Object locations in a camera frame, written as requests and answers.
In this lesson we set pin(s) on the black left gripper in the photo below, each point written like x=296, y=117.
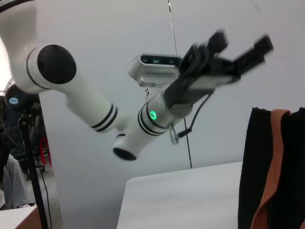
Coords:
x=195, y=71

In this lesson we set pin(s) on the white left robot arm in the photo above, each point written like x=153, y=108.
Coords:
x=85, y=97

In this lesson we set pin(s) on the black office chair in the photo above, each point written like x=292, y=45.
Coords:
x=38, y=124

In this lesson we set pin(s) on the black standing fan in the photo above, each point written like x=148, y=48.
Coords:
x=23, y=95

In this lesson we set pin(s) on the black tripod stand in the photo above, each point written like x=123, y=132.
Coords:
x=35, y=179

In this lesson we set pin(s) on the black mesh chair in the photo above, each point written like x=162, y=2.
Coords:
x=9, y=133

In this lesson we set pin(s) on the white cloth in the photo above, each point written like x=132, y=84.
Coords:
x=14, y=181

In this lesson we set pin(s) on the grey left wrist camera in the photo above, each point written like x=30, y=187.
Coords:
x=152, y=74

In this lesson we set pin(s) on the red chair frame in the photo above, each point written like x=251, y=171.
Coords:
x=41, y=150

